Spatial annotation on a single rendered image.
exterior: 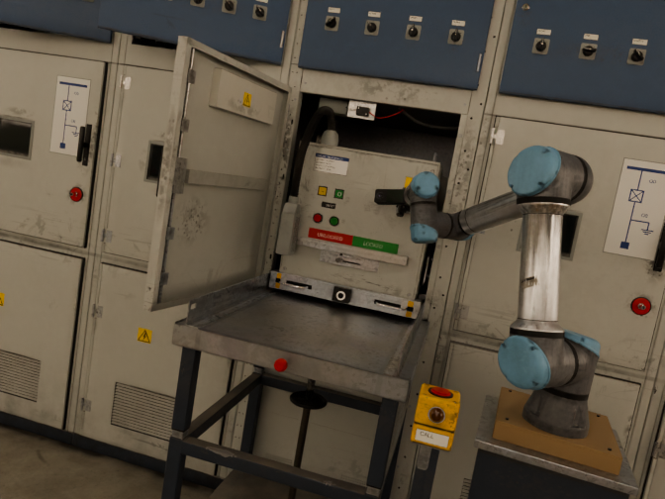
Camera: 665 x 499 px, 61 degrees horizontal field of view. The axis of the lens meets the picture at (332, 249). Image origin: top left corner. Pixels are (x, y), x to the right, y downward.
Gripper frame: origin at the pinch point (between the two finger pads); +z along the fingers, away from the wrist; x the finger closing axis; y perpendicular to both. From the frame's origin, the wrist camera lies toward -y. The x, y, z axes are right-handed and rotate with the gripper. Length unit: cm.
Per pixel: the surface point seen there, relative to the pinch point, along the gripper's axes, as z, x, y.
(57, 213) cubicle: 48, -15, -129
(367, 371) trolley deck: -47, -52, -8
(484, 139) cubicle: -4.5, 27.3, 25.2
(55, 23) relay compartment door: 24, 54, -136
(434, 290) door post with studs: 11.0, -24.3, 19.0
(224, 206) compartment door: -2, -10, -56
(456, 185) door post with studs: 1.3, 11.5, 19.4
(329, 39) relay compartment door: 2, 56, -32
